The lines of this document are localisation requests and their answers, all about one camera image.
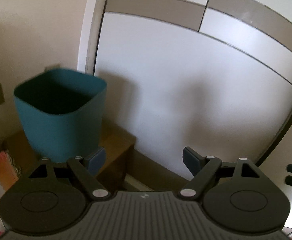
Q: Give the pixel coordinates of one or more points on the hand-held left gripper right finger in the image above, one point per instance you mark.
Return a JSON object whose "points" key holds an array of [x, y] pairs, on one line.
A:
{"points": [[191, 159]]}

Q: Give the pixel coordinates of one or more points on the white wardrobe with taupe band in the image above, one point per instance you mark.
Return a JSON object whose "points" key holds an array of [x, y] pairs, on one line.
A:
{"points": [[186, 85]]}

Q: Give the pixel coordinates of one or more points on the teal plastic trash bin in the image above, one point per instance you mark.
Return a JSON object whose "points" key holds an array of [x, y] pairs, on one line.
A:
{"points": [[61, 120]]}

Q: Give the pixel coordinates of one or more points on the white wall outlet plate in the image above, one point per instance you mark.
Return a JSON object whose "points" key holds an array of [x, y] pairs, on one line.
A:
{"points": [[52, 67]]}

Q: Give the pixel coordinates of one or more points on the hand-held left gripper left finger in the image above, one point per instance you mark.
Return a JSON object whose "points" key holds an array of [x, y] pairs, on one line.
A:
{"points": [[96, 160]]}

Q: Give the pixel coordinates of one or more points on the orange pink cloth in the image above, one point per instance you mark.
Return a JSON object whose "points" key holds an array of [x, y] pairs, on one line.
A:
{"points": [[0, 172]]}

